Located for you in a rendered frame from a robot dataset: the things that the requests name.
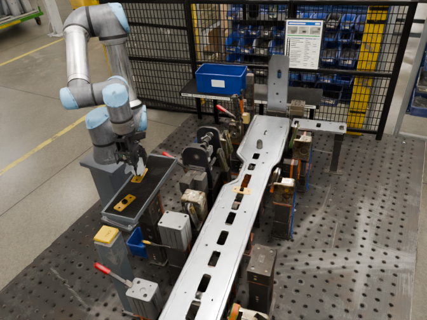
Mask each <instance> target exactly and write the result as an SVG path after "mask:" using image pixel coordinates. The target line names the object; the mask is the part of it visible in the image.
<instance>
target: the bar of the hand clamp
mask: <svg viewBox="0 0 427 320"><path fill-rule="evenodd" d="M230 99H231V100H232V101H233V107H234V113H235V116H236V121H240V122H241V123H243V120H242V116H241V110H240V104H239V100H238V99H240V100H243V96H242V95H240V96H238V94H233V96H232V97H230Z"/></svg>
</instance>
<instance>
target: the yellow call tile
mask: <svg viewBox="0 0 427 320"><path fill-rule="evenodd" d="M118 231H119V230H118V229H116V228H113V227H108V226H105V225H103V227H102V228H101V229H100V230H99V232H98V233H97V235H96V236H95V237H94V240H95V241H100V242H103V243H107V244H110V242H111V241H112V240H113V238H114V237H115V235H116V234H117V233H118Z"/></svg>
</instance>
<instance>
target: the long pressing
mask: <svg viewBox="0 0 427 320"><path fill-rule="evenodd" d="M291 124H292V120H291V119H289V118H285V117H274V116H262V115H255V116H254V117H253V119H252V121H251V123H250V125H249V127H248V129H247V131H246V133H245V135H244V137H243V139H242V141H241V144H240V146H239V147H238V150H237V151H236V156H237V157H238V158H239V159H240V161H241V162H242V163H243V166H242V168H241V170H240V173H239V175H238V178H237V179H236V180H234V181H232V182H229V183H226V184H224V185H223V186H222V187H221V189H220V191H219V194H218V196H217V198H216V200H215V202H214V204H213V206H212V209H211V210H210V212H209V214H208V216H207V219H206V220H205V223H204V225H203V227H202V229H201V231H200V233H199V235H198V237H197V239H196V242H195V244H194V246H193V248H192V250H191V252H190V254H189V256H188V258H187V260H186V262H185V264H184V266H183V268H182V271H181V273H180V275H179V277H178V279H177V281H176V283H175V285H174V287H173V290H172V292H171V294H170V296H169V297H168V300H167V301H166V304H165V306H164V308H163V310H162V312H161V314H160V316H159V319H158V320H186V315H187V312H188V310H189V308H190V306H191V303H192V301H193V300H195V301H199V302H201V304H200V307H199V309H198V312H197V315H196V317H195V319H194V320H222V317H223V315H224V311H225V309H226V305H227V302H228V300H229V296H230V294H231V290H232V288H233V284H234V281H235V279H236V275H237V273H238V269H239V267H240V264H241V260H242V258H243V254H244V252H245V248H246V246H247V243H248V239H249V237H250V233H251V231H252V227H253V225H254V222H255V218H256V216H257V212H258V210H259V206H260V204H261V201H262V197H263V195H264V191H265V189H266V185H267V183H268V180H269V176H270V174H271V170H272V169H273V167H275V166H276V165H277V164H278V163H279V162H280V160H281V157H282V154H283V150H284V148H285V144H286V141H287V138H288V134H289V131H290V128H291ZM281 127H282V128H281ZM266 130H267V132H266V135H264V132H265V131H266ZM258 139H261V140H262V142H263V144H262V147H263V148H262V149H257V140H258ZM267 152H268V153H267ZM254 154H260V156H259V158H258V159H252V158H253V155H254ZM250 164H255V168H254V170H248V167H249V165H250ZM245 175H251V178H250V181H249V183H248V186H247V188H249V189H252V191H251V194H250V195H247V194H243V199H242V200H241V203H240V206H239V208H238V210H232V209H231V208H232V205H233V203H234V200H235V198H236V196H237V194H240V193H237V192H232V189H233V187H234V186H238V187H240V186H241V183H242V181H243V179H244V177H245ZM223 207H224V208H223ZM244 211H246V213H245V212H244ZM229 213H236V216H235V218H234V221H233V224H232V225H226V224H225V222H226V220H227V217H228V215H229ZM223 230H224V231H228V232H229V234H228V236H227V239H226V242H225V243H224V245H219V244H217V241H218V239H219V236H220V233H221V232H222V231H223ZM206 244H207V245H208V246H206ZM214 251H218V252H220V257H219V259H218V261H217V264H216V266H215V267H214V268H213V267H209V266H208V263H209V260H210V257H211V256H212V253H213V252H214ZM204 274H208V275H211V279H210V282H209V284H208V287H207V290H206V292H204V293H201V294H202V298H201V300H198V299H195V293H196V291H197V289H198V286H199V284H200V282H201V279H202V277H203V275H204ZM185 292H187V293H185ZM211 299H213V301H211Z"/></svg>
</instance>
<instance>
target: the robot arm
mask: <svg viewBox="0 0 427 320"><path fill-rule="evenodd" d="M129 32H130V28H129V25H128V22H127V19H126V16H125V12H124V10H123V7H122V5H120V4H119V3H107V4H98V5H92V6H82V7H80V8H77V9H76V10H74V11H73V12H72V13H71V14H70V15H69V16H68V17H67V19H66V21H65V23H64V27H63V38H64V40H65V42H66V57H67V87H65V88H62V89H61V90H60V99H61V102H62V105H63V106H64V108H65V109H67V110H74V109H80V108H85V107H92V106H96V105H104V104H105V106H106V107H99V108H96V109H94V110H92V111H90V112H89V113H88V114H87V115H86V117H85V122H86V127H87V129H88V132H89V134H90V138H91V141H92V144H93V159H94V161H95V162H96V163H97V164H101V165H108V164H114V163H116V164H118V163H119V162H120V161H121V162H122V163H126V168H125V174H127V173H129V172H130V171H131V172H132V173H133V174H134V175H135V176H137V175H139V174H140V176H142V175H143V174H144V171H145V168H146V162H147V153H146V151H145V148H143V146H142V143H140V141H137V140H142V139H144V138H146V132H145V130H146V129H147V116H146V106H145V105H142V102H141V101H140V100H139V99H138V98H137V94H136V91H135V85H134V82H133V76H132V71H131V67H130V62H129V58H128V53H127V49H126V44H125V41H126V40H127V38H128V34H127V33H129ZM90 37H98V39H99V41H100V42H101V43H102V44H103V45H104V46H105V52H106V55H107V60H108V63H109V68H110V71H111V76H112V77H110V78H109V79H108V80H107V81H105V82H100V83H92V84H90V70H89V61H88V45H87V43H88V41H89V40H90ZM136 164H137V165H138V167H137V168H136V167H135V166H136Z"/></svg>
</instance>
